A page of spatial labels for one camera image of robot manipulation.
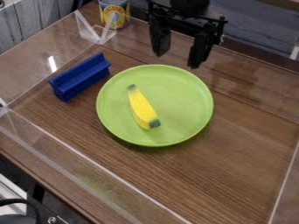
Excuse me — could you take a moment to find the yellow toy banana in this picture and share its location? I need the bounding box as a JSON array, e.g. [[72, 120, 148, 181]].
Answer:
[[127, 84, 161, 130]]

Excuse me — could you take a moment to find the yellow printed can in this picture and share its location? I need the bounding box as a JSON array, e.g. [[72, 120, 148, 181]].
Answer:
[[97, 0, 131, 30]]

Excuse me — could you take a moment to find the blue plastic block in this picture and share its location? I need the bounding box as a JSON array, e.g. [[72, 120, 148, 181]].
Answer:
[[49, 52, 111, 102]]

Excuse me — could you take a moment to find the green round plate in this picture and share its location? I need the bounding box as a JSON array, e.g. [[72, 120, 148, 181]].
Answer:
[[96, 64, 213, 147]]

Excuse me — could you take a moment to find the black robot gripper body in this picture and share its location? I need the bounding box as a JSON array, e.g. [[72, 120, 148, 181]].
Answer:
[[147, 0, 228, 41]]

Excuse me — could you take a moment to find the clear acrylic enclosure wall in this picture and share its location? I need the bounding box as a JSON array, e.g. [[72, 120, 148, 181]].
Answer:
[[0, 5, 299, 224]]

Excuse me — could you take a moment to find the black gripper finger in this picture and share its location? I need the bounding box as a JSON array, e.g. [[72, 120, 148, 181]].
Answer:
[[149, 15, 171, 57], [187, 32, 213, 69]]

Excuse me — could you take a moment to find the black cable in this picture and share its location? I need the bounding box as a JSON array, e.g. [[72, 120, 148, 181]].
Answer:
[[0, 199, 40, 222]]

